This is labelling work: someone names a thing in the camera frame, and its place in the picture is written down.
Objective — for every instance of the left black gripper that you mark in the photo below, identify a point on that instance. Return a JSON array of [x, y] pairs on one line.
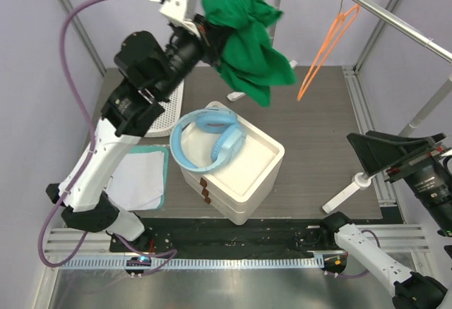
[[214, 36]]

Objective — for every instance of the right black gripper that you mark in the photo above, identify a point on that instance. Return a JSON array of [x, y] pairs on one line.
[[375, 148]]

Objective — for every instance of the green t shirt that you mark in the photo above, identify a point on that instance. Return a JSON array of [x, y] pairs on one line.
[[249, 63]]

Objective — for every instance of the orange clothes hanger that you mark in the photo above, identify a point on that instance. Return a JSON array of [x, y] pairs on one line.
[[340, 25]]

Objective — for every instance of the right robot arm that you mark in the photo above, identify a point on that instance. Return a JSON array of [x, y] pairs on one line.
[[406, 287]]

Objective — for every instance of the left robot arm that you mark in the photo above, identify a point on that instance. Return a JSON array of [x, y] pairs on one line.
[[150, 74]]

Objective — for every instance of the metal clothes rack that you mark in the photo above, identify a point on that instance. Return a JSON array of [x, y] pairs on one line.
[[398, 77]]

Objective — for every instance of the white perforated plastic basket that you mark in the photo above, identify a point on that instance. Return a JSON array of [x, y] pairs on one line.
[[163, 125]]

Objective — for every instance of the light blue headphones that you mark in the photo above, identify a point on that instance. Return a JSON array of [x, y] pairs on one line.
[[206, 140]]

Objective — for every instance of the teal bordered mat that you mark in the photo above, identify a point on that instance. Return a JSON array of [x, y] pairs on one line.
[[146, 172]]

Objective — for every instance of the white stacked storage box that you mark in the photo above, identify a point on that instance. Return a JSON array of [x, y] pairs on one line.
[[237, 189]]

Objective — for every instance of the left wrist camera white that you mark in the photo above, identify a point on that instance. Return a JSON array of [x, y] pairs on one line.
[[180, 13]]

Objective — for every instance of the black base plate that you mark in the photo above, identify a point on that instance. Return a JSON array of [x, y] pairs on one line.
[[220, 239]]

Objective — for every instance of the white slotted cable duct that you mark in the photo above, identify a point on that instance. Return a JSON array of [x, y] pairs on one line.
[[129, 262]]

